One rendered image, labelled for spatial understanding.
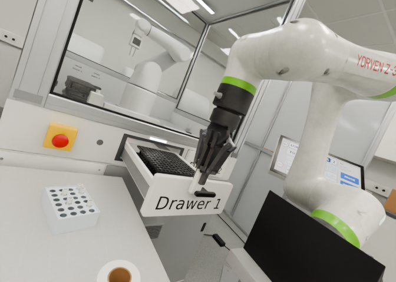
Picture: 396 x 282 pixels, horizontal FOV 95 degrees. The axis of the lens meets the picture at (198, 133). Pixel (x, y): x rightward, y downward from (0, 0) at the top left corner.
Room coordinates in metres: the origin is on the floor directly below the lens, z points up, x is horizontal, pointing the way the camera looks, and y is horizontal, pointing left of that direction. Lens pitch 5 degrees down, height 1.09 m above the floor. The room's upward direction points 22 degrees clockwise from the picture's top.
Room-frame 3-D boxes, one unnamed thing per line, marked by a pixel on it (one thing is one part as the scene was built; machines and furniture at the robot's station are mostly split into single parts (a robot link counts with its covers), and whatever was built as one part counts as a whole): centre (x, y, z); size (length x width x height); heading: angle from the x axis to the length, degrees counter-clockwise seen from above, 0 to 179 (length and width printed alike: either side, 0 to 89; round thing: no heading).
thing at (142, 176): (0.68, 0.07, 0.86); 0.40 x 0.26 x 0.06; 38
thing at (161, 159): (0.67, 0.07, 0.87); 0.22 x 0.18 x 0.06; 38
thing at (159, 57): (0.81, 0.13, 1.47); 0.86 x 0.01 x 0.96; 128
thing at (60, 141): (0.52, 0.37, 0.88); 0.04 x 0.03 x 0.04; 128
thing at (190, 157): (0.96, -0.11, 0.87); 0.29 x 0.02 x 0.11; 128
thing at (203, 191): (0.49, -0.07, 0.91); 0.07 x 0.04 x 0.01; 128
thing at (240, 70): (0.47, -0.05, 1.26); 0.13 x 0.11 x 0.14; 29
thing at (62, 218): (0.41, 0.22, 0.78); 0.12 x 0.08 x 0.04; 53
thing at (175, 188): (0.51, -0.06, 0.87); 0.29 x 0.02 x 0.11; 128
